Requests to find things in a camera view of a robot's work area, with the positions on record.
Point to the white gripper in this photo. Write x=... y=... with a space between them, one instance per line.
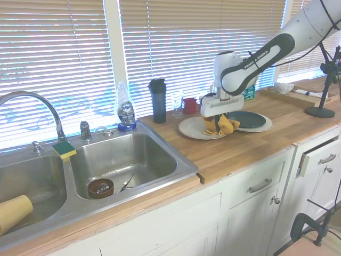
x=223 y=105

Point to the yellow terry cloth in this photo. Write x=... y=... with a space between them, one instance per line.
x=227 y=126

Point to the white plate with gold rim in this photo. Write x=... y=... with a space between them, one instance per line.
x=191 y=128

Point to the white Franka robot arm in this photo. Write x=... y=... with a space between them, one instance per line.
x=255 y=62

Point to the dark teal plate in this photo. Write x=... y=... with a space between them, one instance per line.
x=247 y=119

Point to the dark green plate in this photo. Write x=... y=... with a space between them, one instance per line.
x=265 y=127

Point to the red mug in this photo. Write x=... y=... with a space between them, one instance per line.
x=189 y=106

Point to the teal carton box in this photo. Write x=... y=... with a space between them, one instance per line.
x=250 y=92

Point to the clear drinking glass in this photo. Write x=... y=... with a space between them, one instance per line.
x=177 y=104

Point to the black shaker bottle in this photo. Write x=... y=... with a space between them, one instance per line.
x=159 y=104

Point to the white patterned bowl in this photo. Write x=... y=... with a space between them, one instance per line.
x=283 y=87

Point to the wooden tray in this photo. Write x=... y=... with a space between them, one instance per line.
x=293 y=98

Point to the white window blind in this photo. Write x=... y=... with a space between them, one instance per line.
x=186 y=40
x=298 y=64
x=48 y=53

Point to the white and blue utensil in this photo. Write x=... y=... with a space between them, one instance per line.
x=306 y=93

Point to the round metal cabinet knob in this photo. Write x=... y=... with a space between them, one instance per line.
x=275 y=200
x=329 y=169

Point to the blue dish soap bottle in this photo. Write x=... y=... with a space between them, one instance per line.
x=127 y=112

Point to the white kitchen cabinet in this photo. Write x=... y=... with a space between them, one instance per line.
x=186 y=213

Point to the stainless steel double sink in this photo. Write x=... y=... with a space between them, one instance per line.
x=120 y=157

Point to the metal tongs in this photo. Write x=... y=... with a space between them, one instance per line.
x=125 y=184

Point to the chrome sink sprayer cap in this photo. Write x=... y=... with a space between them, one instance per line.
x=105 y=132

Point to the black table clamp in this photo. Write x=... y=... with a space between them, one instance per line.
x=298 y=224

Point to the metal whisk ball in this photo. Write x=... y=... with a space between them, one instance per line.
x=102 y=187

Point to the brown bowl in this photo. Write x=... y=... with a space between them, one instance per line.
x=93 y=193

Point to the yellow green sponge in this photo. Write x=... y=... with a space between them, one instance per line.
x=64 y=150

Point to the chrome curved faucet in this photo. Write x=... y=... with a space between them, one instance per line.
x=50 y=105

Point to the chrome sink knob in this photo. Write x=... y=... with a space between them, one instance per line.
x=36 y=147

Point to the yellow plastic cup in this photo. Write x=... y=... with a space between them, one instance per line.
x=14 y=210

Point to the black camera stand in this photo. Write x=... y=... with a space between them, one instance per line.
x=319 y=111

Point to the white window frame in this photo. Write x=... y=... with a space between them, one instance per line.
x=113 y=53

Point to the black exterior camera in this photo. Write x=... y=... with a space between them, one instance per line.
x=338 y=60

